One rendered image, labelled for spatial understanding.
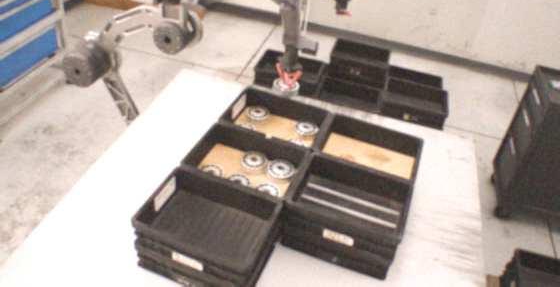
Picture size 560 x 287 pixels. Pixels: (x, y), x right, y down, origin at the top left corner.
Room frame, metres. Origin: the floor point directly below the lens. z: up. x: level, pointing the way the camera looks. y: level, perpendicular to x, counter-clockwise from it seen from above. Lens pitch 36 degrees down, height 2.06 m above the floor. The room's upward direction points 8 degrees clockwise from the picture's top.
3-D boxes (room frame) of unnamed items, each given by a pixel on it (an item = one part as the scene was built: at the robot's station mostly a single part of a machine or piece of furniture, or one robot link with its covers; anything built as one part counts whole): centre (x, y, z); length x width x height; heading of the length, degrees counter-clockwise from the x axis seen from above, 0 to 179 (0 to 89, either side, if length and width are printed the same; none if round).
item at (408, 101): (2.54, -0.78, 0.37); 0.40 x 0.30 x 0.45; 79
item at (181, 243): (1.05, 0.20, 0.92); 0.40 x 0.30 x 0.02; 74
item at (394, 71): (2.93, -0.86, 0.31); 0.40 x 0.30 x 0.34; 79
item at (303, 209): (1.23, -0.27, 0.92); 0.40 x 0.30 x 0.02; 74
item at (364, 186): (1.23, -0.27, 0.87); 0.40 x 0.30 x 0.11; 74
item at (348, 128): (1.52, -0.35, 0.87); 0.40 x 0.30 x 0.11; 74
